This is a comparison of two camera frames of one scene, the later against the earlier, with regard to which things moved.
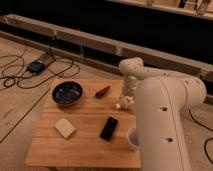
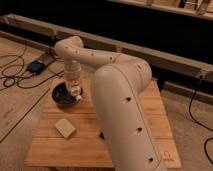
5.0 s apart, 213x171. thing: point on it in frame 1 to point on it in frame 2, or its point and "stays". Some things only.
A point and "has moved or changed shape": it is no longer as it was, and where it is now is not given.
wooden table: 79,127 stays
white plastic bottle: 125,102 has moved or changed shape
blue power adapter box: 35,67 stays
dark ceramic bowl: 67,93 stays
